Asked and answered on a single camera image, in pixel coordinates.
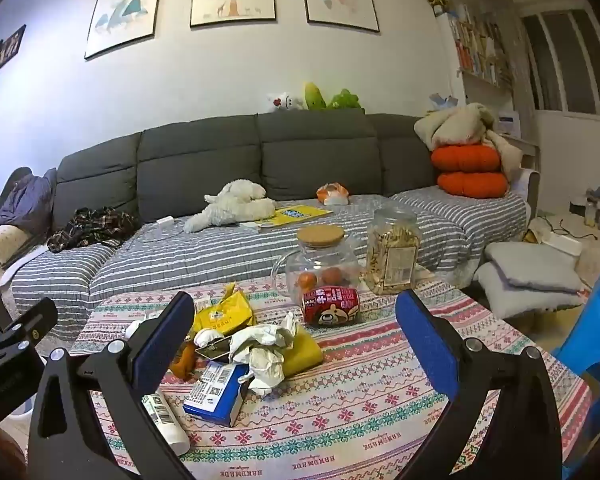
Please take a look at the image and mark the beige blanket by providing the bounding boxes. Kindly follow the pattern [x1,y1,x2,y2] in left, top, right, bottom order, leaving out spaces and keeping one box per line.
[413,102,524,181]

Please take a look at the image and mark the crumpled white tissue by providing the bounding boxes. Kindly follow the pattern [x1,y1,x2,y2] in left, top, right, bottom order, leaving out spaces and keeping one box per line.
[237,347,287,397]

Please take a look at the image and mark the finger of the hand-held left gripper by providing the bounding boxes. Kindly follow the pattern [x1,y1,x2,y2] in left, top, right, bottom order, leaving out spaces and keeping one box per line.
[0,297,59,377]

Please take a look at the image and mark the dark plaid shirt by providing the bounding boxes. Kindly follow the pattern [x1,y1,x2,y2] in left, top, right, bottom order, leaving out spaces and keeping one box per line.
[46,206,140,255]

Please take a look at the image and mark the yellow flat pack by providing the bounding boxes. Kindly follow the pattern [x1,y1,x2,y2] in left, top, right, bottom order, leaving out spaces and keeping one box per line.
[282,331,324,377]

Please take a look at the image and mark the orange cushion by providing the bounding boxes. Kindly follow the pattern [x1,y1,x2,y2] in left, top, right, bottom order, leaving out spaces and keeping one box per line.
[430,144,504,175]
[436,171,510,199]

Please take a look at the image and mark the white box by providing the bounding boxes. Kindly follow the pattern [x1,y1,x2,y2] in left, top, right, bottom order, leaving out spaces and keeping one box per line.
[542,232,584,257]

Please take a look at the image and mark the white bookshelf with books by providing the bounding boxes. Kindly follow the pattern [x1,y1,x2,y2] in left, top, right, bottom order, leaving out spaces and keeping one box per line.
[447,2,516,94]

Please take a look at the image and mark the grey sofa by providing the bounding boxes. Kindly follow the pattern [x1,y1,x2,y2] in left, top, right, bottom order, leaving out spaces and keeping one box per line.
[45,107,541,321]

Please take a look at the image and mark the patterned tablecloth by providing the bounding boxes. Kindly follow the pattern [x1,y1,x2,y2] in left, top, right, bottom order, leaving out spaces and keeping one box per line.
[70,272,597,480]

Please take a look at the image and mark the orange white plush toy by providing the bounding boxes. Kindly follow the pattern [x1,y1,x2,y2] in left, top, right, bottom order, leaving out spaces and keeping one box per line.
[316,181,352,206]

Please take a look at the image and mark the white crumpled wrapper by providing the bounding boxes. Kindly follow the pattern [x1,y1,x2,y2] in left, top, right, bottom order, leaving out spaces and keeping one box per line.
[229,311,299,363]

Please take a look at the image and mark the green frog plush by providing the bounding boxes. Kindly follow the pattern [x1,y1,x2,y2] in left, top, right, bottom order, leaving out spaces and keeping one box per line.
[327,88,364,110]

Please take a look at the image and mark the yellow green corn plush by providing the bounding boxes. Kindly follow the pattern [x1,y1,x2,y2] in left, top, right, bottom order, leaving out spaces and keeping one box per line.
[302,81,329,111]

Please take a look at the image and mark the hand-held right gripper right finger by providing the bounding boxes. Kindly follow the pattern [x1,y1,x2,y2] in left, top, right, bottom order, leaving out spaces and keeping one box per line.
[394,288,573,480]

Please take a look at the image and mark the beige quilted cloth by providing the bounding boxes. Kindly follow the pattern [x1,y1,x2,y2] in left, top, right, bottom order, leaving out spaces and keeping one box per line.
[0,224,56,291]

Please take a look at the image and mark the yellow book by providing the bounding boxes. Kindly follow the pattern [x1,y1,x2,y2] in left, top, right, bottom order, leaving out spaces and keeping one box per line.
[254,203,334,229]

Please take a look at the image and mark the white bear plush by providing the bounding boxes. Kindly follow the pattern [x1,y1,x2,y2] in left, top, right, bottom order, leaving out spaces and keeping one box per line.
[266,92,306,113]

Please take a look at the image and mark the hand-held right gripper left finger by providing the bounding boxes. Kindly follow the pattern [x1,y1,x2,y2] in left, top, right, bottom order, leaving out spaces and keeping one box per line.
[26,290,201,480]

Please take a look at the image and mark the white plastic bottle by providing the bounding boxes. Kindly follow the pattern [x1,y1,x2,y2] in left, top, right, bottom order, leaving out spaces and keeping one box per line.
[124,319,191,457]

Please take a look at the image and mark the grey floor cushion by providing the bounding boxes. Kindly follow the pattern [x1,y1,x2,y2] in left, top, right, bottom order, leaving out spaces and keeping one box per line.
[484,242,584,294]
[472,262,589,321]

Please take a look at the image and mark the striped grey sofa cover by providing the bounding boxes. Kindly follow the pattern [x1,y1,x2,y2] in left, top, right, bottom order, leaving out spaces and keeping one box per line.
[10,191,531,342]

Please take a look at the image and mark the clear plastic snack jar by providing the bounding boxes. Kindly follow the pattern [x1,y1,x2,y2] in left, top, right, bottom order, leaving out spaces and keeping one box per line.
[361,208,421,296]

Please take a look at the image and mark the framed mountain picture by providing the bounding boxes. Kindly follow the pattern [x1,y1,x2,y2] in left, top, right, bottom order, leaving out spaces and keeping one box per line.
[84,0,167,60]

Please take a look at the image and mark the red drink can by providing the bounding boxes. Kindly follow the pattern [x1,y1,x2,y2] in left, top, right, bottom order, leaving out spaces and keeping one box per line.
[301,285,361,327]

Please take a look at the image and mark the white plush dog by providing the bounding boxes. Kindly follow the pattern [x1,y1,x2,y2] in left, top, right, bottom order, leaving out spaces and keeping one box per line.
[183,179,277,234]

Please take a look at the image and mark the yellow snack packet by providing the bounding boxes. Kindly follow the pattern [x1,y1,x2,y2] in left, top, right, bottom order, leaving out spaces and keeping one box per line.
[192,282,257,339]

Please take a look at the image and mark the blue white milk carton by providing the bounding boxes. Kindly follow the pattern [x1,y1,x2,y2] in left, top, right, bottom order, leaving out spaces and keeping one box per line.
[182,361,249,428]

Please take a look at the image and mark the purple jacket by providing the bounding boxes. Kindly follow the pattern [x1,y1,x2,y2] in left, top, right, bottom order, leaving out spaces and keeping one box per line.
[0,167,59,234]

